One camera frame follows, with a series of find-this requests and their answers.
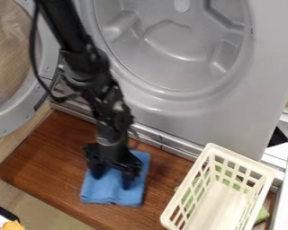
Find washing machine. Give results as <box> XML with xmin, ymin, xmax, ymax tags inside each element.
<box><xmin>0</xmin><ymin>0</ymin><xmax>288</xmax><ymax>187</ymax></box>

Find white basket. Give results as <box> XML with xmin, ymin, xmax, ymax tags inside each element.
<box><xmin>159</xmin><ymin>142</ymin><xmax>276</xmax><ymax>230</ymax></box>

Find blue cloth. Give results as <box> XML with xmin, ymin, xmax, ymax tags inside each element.
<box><xmin>78</xmin><ymin>149</ymin><xmax>153</xmax><ymax>208</ymax></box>

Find green cloth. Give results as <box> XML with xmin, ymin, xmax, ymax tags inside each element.
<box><xmin>173</xmin><ymin>164</ymin><xmax>272</xmax><ymax>226</ymax></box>

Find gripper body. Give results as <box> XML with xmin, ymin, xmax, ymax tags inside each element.
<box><xmin>82</xmin><ymin>130</ymin><xmax>144</xmax><ymax>176</ymax></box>

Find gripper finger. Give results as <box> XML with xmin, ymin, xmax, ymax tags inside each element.
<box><xmin>87</xmin><ymin>157</ymin><xmax>107</xmax><ymax>181</ymax></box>
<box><xmin>121</xmin><ymin>171</ymin><xmax>137</xmax><ymax>190</ymax></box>

